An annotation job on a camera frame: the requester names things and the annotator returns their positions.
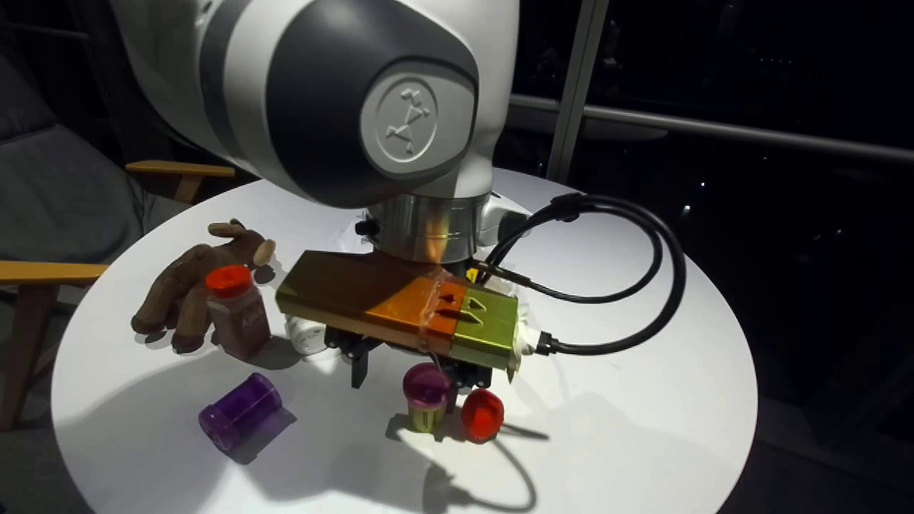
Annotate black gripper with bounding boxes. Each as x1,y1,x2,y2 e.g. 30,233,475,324
328,327,491,390

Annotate purple lid dough tub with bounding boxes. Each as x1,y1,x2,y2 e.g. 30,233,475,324
402,361,455,433

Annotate red lid dough tub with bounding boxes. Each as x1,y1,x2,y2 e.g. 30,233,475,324
459,387,505,443

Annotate purple plastic jar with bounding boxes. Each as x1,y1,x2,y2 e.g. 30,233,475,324
198,370,282,450

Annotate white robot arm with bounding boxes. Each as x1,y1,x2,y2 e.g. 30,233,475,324
107,0,521,386

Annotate white plastic bag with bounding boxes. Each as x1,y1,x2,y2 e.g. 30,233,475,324
287,316,331,357

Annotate spice jar orange lid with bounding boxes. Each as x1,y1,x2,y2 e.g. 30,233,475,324
202,266,272,359

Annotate brown plush moose toy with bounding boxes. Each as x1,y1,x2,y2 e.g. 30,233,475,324
132,220,275,353

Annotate metal window railing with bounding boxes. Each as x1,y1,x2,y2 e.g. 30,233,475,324
514,0,914,180

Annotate wooden armchair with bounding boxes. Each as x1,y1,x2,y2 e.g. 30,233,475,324
0,57,235,430

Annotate yellow green wrist camera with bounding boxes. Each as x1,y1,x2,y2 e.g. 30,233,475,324
275,250,521,373

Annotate black camera cable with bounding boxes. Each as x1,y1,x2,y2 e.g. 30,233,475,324
475,192,692,359

